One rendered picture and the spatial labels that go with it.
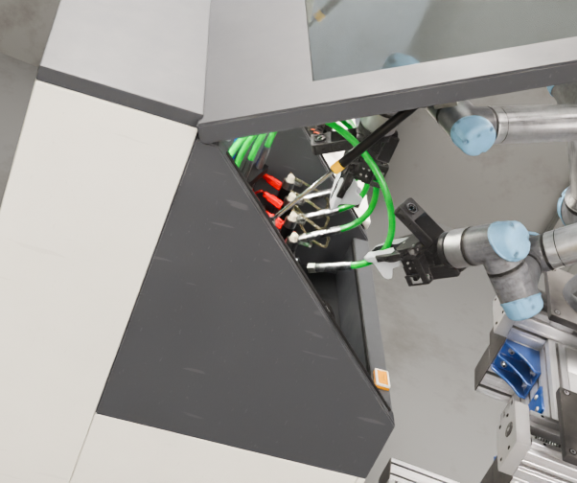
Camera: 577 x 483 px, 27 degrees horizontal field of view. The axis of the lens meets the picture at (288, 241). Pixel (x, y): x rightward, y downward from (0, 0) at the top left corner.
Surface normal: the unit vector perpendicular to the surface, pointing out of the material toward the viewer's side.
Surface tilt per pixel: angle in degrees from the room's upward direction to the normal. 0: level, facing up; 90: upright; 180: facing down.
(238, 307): 90
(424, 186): 90
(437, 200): 90
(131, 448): 90
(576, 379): 0
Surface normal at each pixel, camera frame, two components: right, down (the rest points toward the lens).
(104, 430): 0.03, 0.57
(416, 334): 0.34, -0.78
